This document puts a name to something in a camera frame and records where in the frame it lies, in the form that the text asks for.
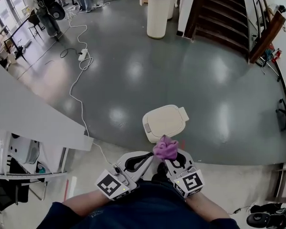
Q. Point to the white metal shelf rack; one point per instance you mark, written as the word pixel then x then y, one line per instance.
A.
pixel 50 156

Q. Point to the person's left forearm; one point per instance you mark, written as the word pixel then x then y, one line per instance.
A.
pixel 85 201

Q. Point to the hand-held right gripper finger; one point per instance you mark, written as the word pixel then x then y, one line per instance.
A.
pixel 188 160
pixel 172 172

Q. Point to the wooden newel post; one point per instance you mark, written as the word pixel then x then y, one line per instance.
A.
pixel 267 39

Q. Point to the person's right black shoe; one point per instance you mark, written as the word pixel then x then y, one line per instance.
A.
pixel 162 169

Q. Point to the glass entrance doors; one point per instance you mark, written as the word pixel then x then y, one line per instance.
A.
pixel 4 6

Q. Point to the person's dark blue shirt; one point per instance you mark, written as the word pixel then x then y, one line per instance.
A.
pixel 143 211

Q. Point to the black round device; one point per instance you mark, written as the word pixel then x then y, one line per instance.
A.
pixel 258 219

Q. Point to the purple cloth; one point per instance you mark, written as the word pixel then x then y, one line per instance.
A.
pixel 165 149

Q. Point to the white square pillar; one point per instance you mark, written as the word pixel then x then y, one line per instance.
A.
pixel 26 108

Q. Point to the white lidded trash bin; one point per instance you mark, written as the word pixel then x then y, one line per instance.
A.
pixel 164 120

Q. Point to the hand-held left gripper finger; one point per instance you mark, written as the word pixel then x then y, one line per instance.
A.
pixel 140 173
pixel 121 160

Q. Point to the white power strip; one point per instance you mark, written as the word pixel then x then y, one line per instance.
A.
pixel 83 55

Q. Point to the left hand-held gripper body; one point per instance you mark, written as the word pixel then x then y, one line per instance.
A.
pixel 109 184

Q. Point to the small white waste bin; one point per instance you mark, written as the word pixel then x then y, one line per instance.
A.
pixel 41 169

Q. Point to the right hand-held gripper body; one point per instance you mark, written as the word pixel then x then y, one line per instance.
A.
pixel 190 182

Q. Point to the white cylindrical pedestal table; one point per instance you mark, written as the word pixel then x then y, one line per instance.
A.
pixel 157 15

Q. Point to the black frame desk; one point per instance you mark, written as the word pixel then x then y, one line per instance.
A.
pixel 16 30

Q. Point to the black chair chrome frame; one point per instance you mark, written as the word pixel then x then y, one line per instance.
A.
pixel 16 192

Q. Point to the dark wooden staircase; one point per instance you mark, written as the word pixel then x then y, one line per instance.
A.
pixel 221 15

